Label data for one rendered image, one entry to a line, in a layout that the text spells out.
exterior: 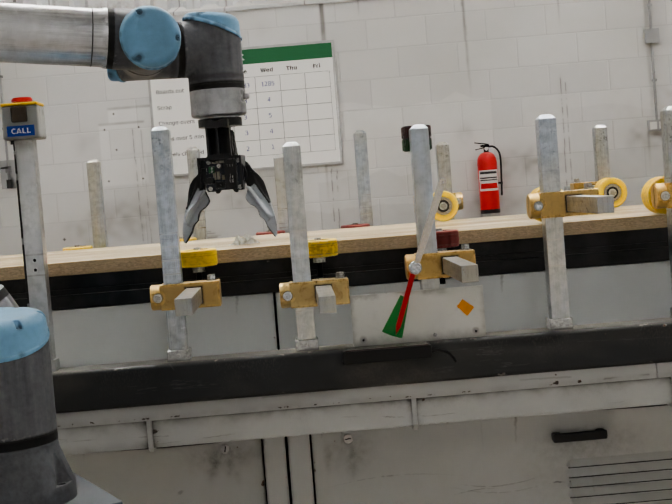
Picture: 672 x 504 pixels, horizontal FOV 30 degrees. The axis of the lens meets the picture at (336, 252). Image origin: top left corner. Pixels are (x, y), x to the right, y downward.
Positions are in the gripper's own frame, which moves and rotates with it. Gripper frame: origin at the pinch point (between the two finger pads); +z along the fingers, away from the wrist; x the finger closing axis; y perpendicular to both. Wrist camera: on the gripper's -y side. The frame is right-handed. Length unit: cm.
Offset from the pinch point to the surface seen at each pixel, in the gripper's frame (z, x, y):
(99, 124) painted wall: -69, -193, -751
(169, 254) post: 3.0, -16.8, -34.8
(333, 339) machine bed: 25, 12, -59
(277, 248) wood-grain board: 4, 2, -57
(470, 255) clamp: 8, 41, -39
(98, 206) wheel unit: -7, -55, -141
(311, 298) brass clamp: 13.6, 9.9, -36.3
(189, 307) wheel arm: 11.4, -9.6, -10.2
